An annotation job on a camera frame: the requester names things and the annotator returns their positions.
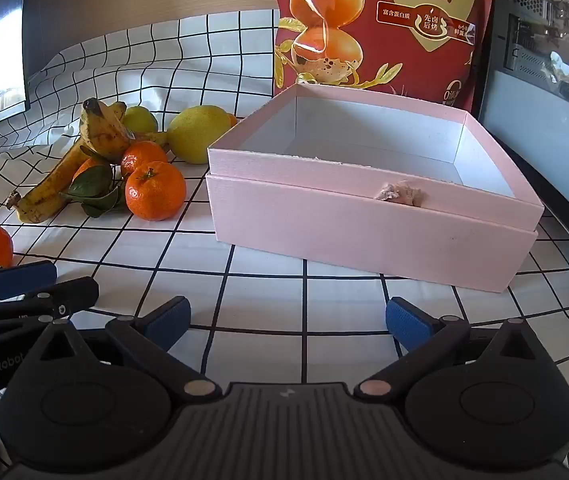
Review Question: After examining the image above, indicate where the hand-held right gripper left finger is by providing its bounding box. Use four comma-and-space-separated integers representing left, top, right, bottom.
27, 296, 222, 403

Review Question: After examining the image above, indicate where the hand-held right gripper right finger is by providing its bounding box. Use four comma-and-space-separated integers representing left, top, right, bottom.
354, 296, 557, 402

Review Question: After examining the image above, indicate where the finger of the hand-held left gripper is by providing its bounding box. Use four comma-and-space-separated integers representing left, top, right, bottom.
0, 260, 58, 306
0, 276, 100, 328

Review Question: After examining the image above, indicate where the long spotted yellow banana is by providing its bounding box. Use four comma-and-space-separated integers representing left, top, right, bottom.
7, 145, 98, 224

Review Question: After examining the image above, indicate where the pink cardboard box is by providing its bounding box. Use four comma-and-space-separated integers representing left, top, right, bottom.
206, 83, 545, 294

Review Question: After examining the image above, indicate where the mandarin orange with stalk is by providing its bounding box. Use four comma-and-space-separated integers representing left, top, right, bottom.
125, 162, 186, 221

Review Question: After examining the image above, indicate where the yellow-green pear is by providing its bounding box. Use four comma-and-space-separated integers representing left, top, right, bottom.
123, 105, 158, 134

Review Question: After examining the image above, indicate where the large yellow lemon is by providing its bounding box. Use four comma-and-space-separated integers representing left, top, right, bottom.
167, 106, 232, 165

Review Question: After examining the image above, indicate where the white black checkered tablecloth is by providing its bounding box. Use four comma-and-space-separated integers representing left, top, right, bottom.
0, 9, 569, 480

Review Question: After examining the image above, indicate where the mandarin orange with leaves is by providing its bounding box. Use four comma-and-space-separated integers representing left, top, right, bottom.
59, 157, 126, 219

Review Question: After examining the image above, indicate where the short spotted yellow banana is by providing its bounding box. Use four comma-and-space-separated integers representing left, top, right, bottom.
79, 97, 168, 161

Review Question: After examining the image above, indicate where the glass panel computer case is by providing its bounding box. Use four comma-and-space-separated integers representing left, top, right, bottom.
474, 0, 569, 241

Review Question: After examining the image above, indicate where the red egg snack bag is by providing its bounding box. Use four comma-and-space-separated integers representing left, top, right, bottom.
270, 0, 497, 116

